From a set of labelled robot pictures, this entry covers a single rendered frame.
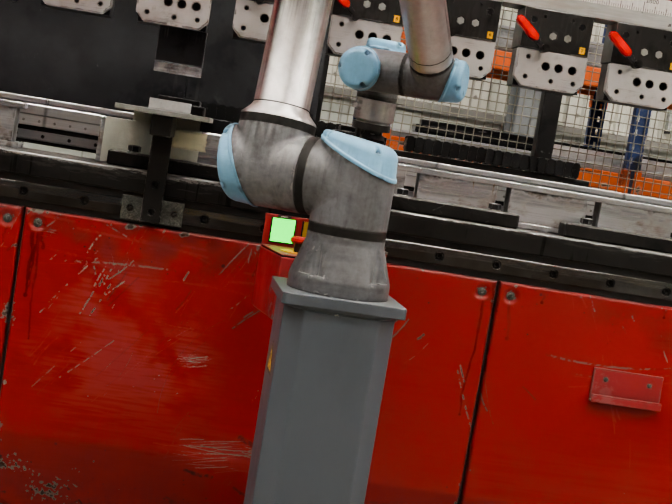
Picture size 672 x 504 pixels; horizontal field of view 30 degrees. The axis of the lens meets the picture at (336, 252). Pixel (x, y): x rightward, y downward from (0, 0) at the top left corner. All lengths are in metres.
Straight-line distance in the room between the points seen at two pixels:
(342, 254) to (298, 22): 0.35
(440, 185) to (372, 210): 0.90
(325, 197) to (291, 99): 0.16
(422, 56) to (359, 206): 0.41
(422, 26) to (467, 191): 0.72
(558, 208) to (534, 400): 0.42
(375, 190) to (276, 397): 0.33
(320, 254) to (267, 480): 0.33
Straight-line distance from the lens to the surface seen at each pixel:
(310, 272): 1.80
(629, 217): 2.79
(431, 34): 2.07
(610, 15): 2.76
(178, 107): 2.57
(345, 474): 1.83
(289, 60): 1.87
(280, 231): 2.40
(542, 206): 2.73
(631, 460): 2.74
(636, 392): 2.71
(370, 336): 1.79
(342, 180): 1.78
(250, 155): 1.84
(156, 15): 2.65
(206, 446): 2.62
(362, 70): 2.18
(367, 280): 1.79
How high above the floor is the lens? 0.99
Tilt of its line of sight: 5 degrees down
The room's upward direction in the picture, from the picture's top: 9 degrees clockwise
